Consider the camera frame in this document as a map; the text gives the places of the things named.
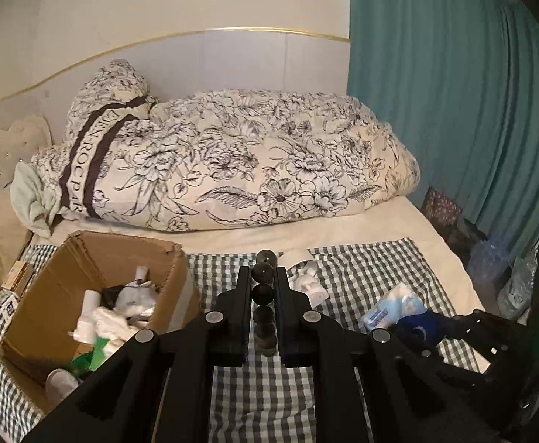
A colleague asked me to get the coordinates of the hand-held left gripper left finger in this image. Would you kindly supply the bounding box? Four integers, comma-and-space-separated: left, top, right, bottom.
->
20, 265, 253, 443

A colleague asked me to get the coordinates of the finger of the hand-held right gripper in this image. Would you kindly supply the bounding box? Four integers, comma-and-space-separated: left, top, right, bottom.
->
401, 344, 466, 381
438, 310, 483, 340

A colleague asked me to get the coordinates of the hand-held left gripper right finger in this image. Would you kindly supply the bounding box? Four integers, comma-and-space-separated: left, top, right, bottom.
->
274, 265, 501, 443

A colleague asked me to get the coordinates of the dark green bead bracelet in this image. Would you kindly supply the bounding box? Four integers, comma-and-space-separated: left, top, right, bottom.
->
251, 249, 278, 356

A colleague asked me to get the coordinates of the white tape roll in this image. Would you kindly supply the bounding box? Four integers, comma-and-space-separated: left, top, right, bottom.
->
276, 248, 313, 278

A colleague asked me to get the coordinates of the blue tissue packet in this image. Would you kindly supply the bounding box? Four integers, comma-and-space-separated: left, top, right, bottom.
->
361, 281, 442, 348

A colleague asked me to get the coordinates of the green foil packet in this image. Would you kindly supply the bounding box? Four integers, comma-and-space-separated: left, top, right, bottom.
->
72, 336, 116, 372

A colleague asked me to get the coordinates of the brown cardboard box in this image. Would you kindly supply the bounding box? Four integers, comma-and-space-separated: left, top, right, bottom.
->
0, 231, 201, 418

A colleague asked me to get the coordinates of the clear packet with dark items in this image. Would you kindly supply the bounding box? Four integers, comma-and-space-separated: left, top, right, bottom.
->
101, 281, 162, 321

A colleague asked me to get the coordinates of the white plush toy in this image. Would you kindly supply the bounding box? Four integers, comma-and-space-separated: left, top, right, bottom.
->
287, 265, 329, 308

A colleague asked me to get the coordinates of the clear plastic bag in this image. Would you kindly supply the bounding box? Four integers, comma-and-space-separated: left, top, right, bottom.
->
498, 249, 539, 319

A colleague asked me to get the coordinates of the green checked cloth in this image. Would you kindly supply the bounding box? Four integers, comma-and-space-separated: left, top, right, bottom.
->
0, 237, 492, 443

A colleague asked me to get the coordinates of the blue plastic bag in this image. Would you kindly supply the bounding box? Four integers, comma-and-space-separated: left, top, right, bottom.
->
468, 237, 512, 287

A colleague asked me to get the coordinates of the dark clothes pile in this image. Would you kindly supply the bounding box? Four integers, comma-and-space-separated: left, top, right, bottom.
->
445, 217, 487, 264

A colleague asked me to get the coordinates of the patterned bag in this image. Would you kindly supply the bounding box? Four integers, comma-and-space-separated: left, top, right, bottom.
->
422, 187, 463, 227

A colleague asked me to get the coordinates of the crumpled white tissue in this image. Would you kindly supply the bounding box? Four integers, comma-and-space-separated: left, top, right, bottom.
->
92, 308, 134, 349

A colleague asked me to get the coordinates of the floral duvet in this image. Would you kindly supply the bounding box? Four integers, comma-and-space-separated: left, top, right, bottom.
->
30, 59, 422, 234

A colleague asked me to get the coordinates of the white tube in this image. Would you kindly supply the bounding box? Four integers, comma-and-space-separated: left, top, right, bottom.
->
76, 290, 102, 333

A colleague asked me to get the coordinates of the yellow small box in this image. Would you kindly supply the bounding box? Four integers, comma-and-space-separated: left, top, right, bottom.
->
2, 261, 36, 297

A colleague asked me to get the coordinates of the teal curtain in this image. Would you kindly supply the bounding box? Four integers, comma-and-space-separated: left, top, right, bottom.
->
347, 0, 539, 259

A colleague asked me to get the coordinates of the black and white small box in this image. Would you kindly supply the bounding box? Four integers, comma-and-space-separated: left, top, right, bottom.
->
2, 296, 20, 323

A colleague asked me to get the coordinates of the mint green cloth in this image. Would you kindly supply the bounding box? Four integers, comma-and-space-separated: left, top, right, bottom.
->
12, 161, 65, 238

